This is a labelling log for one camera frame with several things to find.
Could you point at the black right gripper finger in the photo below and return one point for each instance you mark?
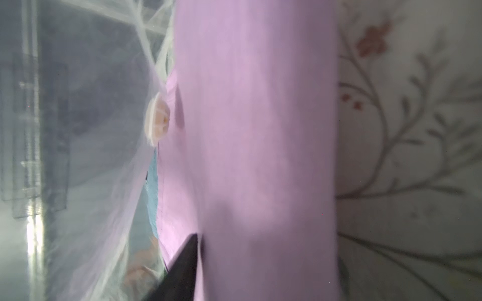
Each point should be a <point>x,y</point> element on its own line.
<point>179,283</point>

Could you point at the clear plastic vacuum bag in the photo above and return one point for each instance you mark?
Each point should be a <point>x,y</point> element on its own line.
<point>76,81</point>

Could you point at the purple trousers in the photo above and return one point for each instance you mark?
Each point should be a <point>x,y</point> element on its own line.
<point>249,161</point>

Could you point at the white vacuum bag valve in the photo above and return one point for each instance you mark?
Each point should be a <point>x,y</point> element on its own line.
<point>157,118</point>

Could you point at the blue folded jeans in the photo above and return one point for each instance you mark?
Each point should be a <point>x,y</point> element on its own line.
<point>151,187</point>

